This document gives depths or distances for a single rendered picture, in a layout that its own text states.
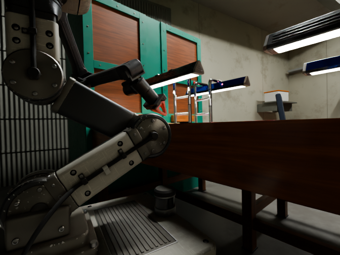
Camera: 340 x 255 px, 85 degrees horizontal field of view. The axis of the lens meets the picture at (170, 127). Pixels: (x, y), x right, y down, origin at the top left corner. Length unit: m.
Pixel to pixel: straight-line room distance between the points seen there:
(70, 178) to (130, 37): 1.52
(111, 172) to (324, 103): 6.85
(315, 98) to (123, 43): 6.26
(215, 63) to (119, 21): 3.35
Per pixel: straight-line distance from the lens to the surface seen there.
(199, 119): 2.25
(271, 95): 5.70
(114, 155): 0.49
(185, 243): 0.52
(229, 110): 4.98
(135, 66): 0.76
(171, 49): 2.11
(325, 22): 0.84
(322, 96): 7.11
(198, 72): 1.06
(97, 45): 1.67
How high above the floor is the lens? 0.76
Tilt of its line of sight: 1 degrees down
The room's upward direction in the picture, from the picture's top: 1 degrees counter-clockwise
